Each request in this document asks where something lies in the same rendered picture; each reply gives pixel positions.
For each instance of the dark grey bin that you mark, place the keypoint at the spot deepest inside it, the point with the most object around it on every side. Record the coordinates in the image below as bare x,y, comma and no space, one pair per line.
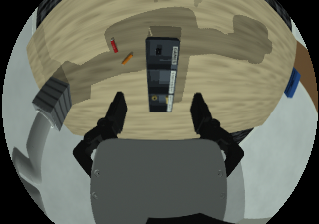
159,69

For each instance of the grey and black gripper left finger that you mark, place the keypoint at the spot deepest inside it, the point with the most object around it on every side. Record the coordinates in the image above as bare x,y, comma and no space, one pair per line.
107,127

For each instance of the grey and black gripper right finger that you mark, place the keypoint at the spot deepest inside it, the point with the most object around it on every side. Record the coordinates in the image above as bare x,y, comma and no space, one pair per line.
209,128

